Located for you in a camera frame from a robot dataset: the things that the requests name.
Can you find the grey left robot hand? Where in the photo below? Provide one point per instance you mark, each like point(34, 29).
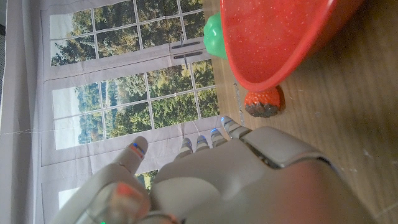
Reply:
point(233, 186)

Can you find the green toy apple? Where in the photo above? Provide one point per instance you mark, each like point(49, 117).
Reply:
point(214, 37)

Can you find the red bowl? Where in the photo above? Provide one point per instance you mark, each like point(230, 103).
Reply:
point(264, 37)

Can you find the printed window backdrop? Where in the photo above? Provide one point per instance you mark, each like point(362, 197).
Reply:
point(124, 93)

